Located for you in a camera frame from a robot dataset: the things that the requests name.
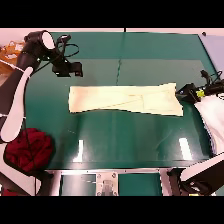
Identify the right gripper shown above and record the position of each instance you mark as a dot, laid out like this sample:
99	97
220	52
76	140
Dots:
188	92

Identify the red garment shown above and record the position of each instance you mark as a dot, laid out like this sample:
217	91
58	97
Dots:
30	150

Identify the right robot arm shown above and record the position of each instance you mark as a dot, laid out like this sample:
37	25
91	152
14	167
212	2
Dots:
213	116

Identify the silver frame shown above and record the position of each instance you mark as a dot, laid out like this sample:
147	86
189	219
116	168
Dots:
106	181

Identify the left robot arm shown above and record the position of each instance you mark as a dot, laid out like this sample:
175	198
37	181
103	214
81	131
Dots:
15	100

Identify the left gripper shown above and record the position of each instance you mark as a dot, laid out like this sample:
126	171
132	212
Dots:
66	68

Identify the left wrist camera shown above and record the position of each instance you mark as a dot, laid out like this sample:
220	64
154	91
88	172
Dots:
64	38

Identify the cream garment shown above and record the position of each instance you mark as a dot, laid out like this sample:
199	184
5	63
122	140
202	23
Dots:
126	99

